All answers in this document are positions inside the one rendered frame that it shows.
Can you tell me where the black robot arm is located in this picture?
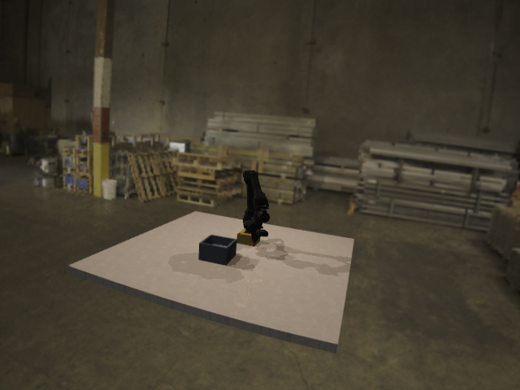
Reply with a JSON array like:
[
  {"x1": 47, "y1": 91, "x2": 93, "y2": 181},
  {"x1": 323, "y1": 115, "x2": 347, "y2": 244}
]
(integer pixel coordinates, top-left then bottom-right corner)
[{"x1": 243, "y1": 170, "x2": 270, "y2": 234}]

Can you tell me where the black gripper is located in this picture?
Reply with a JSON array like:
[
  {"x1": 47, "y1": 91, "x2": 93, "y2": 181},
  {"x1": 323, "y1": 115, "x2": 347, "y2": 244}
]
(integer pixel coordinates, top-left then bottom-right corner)
[{"x1": 250, "y1": 217, "x2": 268, "y2": 243}]

